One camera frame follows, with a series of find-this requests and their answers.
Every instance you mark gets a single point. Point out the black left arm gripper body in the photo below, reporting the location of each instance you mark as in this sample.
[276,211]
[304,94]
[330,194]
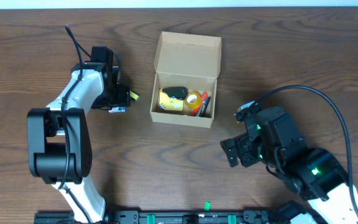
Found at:
[123,97]

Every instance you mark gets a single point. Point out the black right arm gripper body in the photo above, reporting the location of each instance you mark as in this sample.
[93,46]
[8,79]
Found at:
[242,149]

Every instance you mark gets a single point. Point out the white blue staples box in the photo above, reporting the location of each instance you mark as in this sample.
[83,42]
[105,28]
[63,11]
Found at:
[117,110]

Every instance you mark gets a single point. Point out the yellow highlighter marker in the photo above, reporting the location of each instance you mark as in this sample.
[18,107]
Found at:
[134,95]

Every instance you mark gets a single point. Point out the red black stapler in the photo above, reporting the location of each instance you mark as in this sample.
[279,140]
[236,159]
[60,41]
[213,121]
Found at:
[200,111]

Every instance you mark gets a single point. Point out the yellow sticky notes pad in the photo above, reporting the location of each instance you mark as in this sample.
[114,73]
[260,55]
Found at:
[168,103]

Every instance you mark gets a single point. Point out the yellow tape roll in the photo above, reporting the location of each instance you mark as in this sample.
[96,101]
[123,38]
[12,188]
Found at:
[193,100]

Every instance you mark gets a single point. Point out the black round tape dispenser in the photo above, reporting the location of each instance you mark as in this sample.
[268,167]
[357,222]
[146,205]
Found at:
[178,92]

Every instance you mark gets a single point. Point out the brown cardboard box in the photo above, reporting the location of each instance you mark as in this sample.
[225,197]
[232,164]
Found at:
[191,61]

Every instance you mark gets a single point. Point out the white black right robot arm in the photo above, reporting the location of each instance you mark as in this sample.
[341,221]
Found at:
[312,173]

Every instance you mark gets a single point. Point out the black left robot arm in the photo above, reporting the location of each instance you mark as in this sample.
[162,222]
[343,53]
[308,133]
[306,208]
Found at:
[59,146]

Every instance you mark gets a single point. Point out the green small clip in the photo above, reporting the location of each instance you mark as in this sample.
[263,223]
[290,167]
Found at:
[207,206]

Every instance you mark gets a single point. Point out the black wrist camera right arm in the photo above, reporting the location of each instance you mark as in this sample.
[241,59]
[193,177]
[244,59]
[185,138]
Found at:
[272,123]

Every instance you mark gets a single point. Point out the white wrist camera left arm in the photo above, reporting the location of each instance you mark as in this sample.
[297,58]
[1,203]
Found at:
[101,54]

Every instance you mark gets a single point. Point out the black mounting rail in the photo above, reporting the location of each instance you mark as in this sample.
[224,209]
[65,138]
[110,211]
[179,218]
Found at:
[290,212]

